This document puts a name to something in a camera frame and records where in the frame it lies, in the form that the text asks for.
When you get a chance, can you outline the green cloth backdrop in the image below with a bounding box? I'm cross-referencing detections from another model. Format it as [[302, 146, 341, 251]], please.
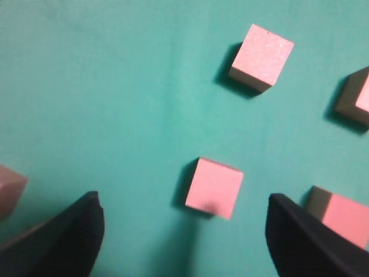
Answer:
[[1, 1, 368, 276]]

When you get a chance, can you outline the pink cube column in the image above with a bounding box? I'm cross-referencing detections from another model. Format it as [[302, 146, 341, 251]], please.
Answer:
[[1, 165, 28, 222], [185, 157, 244, 220], [306, 186, 368, 249], [228, 24, 295, 93], [335, 67, 368, 127]]

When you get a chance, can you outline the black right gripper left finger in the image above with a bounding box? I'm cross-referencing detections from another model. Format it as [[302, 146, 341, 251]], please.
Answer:
[[1, 191, 105, 276]]

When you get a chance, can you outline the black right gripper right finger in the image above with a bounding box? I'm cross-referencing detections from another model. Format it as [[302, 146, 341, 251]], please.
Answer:
[[265, 193, 368, 276]]

